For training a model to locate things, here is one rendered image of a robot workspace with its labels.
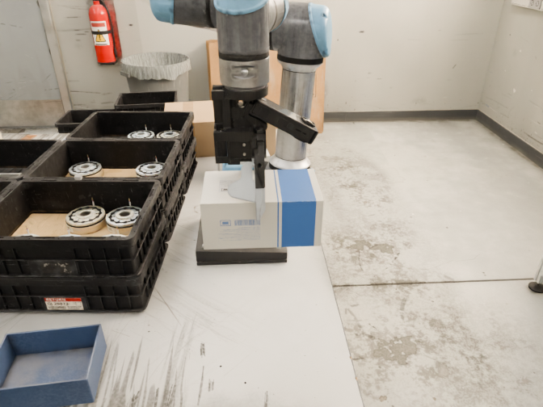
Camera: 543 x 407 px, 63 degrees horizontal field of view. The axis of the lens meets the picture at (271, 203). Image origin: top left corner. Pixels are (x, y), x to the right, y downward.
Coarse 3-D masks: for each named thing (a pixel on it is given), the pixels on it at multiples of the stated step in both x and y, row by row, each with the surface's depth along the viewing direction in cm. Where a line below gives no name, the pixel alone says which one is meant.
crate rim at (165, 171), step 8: (64, 144) 149; (176, 144) 147; (56, 152) 143; (176, 152) 144; (40, 160) 136; (168, 160) 136; (32, 168) 131; (168, 168) 133; (24, 176) 127; (160, 176) 127
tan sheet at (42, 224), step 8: (32, 216) 127; (40, 216) 127; (48, 216) 127; (56, 216) 127; (64, 216) 127; (24, 224) 123; (32, 224) 123; (40, 224) 123; (48, 224) 123; (56, 224) 123; (64, 224) 123; (16, 232) 120; (24, 232) 120; (32, 232) 120; (40, 232) 120; (48, 232) 120; (56, 232) 120; (64, 232) 120; (96, 232) 120; (104, 232) 120
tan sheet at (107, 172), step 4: (104, 172) 152; (108, 172) 152; (112, 172) 152; (116, 172) 152; (120, 172) 152; (124, 172) 152; (128, 172) 152; (132, 172) 152; (68, 176) 149; (104, 176) 149; (108, 176) 149; (112, 176) 149; (116, 176) 149; (120, 176) 149; (124, 176) 149; (128, 176) 149; (132, 176) 149; (136, 176) 149
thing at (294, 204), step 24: (216, 192) 74; (288, 192) 74; (312, 192) 74; (216, 216) 72; (240, 216) 73; (264, 216) 73; (288, 216) 73; (312, 216) 73; (216, 240) 75; (240, 240) 75; (264, 240) 75; (288, 240) 75; (312, 240) 76
